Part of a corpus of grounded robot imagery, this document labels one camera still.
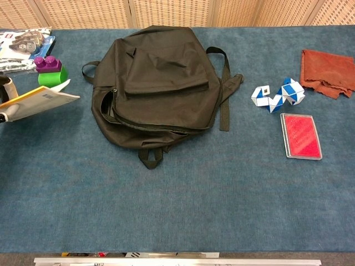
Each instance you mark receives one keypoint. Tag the purple toy brick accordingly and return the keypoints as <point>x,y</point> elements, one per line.
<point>47,66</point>

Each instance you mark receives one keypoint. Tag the wicker folding screen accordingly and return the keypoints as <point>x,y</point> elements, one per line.
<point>172,12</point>

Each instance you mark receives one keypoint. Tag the rust brown cloth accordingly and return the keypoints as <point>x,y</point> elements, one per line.
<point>327,69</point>

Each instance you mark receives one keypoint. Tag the blue white snake puzzle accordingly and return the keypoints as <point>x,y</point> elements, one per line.
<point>289,92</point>

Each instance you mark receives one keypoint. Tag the white and yellow book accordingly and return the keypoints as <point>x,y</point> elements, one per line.
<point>41,101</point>

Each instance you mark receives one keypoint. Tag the red card case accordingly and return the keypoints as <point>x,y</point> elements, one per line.
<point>302,135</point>

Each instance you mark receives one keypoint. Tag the green toy block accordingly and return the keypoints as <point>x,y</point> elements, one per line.
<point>51,79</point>

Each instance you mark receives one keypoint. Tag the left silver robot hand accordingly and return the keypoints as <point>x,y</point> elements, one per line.
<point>8,88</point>

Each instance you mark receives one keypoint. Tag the black backpack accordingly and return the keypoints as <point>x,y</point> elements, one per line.
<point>166,91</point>

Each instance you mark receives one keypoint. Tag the silver foil package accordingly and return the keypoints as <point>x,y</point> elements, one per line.
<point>16,65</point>

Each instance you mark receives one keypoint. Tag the aluminium profile rail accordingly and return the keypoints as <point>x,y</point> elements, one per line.
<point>177,261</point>

